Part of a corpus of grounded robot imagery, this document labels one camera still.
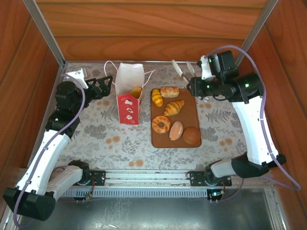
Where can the flaky braided pastry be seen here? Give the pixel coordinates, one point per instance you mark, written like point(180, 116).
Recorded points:
point(169, 92)

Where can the small yellow striped croissant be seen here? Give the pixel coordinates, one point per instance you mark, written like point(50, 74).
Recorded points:
point(157, 97)

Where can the brown rectangular tray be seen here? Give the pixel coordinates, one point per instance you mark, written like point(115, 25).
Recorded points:
point(189, 112)

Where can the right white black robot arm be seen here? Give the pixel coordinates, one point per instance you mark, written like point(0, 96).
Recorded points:
point(249, 134)

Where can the sugared oval bun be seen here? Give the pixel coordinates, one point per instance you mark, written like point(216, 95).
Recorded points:
point(136, 92)

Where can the small circuit board green light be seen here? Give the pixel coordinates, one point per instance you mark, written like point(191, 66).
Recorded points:
point(216, 193)

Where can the pink cream sandwich bun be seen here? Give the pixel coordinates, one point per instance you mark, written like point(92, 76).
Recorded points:
point(176, 131)

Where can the large golden croissant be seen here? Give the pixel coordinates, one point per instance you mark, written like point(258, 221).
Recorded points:
point(173, 108)

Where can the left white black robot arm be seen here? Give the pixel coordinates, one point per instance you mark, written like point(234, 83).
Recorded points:
point(48, 153)

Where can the shiny metal plate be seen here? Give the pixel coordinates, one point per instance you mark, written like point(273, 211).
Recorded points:
point(144, 213)

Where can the floral patterned tablecloth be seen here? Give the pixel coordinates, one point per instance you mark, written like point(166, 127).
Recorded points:
point(120, 148)

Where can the red white paper bag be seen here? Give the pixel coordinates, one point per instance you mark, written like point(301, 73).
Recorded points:
point(130, 76)

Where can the aluminium corner post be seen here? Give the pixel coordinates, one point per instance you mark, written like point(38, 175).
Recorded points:
point(45, 33)
point(254, 33)

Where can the aluminium front frame rail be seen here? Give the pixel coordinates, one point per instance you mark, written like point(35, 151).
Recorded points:
point(144, 176)

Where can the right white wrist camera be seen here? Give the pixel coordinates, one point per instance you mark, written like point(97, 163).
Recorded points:
point(206, 69)

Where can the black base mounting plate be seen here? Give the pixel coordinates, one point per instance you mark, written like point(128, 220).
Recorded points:
point(98, 177)
point(196, 177)

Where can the round dark brown bun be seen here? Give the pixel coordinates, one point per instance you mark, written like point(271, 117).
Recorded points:
point(192, 135)

